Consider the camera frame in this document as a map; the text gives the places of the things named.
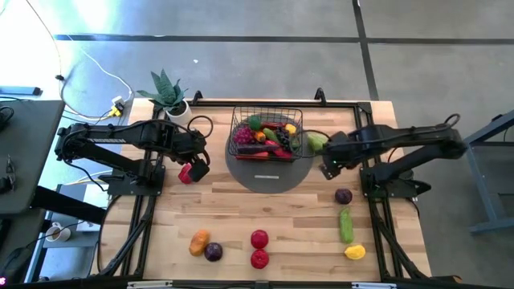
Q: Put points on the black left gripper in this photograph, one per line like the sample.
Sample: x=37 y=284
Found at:
x=190 y=144

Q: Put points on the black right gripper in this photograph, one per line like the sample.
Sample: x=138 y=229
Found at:
x=343 y=150

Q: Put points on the red bell pepper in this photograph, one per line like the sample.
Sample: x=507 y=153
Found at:
x=184 y=173

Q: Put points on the purple onion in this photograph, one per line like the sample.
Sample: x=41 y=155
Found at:
x=343 y=196
x=213 y=251

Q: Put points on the curved red chili pepper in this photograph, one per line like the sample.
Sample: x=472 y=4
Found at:
x=282 y=152

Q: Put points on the pink grape bunch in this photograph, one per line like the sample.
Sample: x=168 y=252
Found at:
x=242 y=135

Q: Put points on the black grape bunch with leaf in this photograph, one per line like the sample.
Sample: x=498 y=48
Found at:
x=283 y=136

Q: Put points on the small yellow pepper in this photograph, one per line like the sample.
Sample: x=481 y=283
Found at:
x=290 y=128

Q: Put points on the long purple eggplant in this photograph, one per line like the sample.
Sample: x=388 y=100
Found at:
x=257 y=148

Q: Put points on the small green cucumber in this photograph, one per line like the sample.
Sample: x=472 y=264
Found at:
x=271 y=135

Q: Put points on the round dark green avocado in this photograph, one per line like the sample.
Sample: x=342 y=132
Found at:
x=254 y=122

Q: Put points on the red pepper with green stem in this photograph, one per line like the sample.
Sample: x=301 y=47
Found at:
x=274 y=124

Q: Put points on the yellow lemon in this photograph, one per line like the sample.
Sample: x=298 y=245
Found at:
x=355 y=252

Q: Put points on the red tomato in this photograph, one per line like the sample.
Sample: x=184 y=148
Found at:
x=259 y=238

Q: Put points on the red apple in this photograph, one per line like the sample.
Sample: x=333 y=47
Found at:
x=259 y=259

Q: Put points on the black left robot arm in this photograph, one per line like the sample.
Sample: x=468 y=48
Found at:
x=120 y=138

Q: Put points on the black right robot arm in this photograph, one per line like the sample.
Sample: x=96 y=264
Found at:
x=409 y=138

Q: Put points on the green plant in white pot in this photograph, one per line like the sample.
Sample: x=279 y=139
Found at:
x=178 y=114

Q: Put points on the grey round placemat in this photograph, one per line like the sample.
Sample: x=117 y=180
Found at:
x=269 y=184

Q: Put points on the white and yellow power adapter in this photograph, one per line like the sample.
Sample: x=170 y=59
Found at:
x=117 y=105

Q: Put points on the blue-grey metal table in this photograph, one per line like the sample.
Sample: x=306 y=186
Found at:
x=474 y=138

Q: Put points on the white mug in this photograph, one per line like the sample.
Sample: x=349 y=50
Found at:
x=54 y=233

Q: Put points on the grey desk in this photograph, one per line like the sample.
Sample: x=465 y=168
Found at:
x=32 y=152

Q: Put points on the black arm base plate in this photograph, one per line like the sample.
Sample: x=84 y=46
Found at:
x=401 y=186
x=152 y=184

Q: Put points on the black frame clamp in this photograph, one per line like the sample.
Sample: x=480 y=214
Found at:
x=197 y=97
x=320 y=94

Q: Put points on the silver frame bracket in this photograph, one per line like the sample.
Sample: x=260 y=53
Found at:
x=148 y=285
x=373 y=286

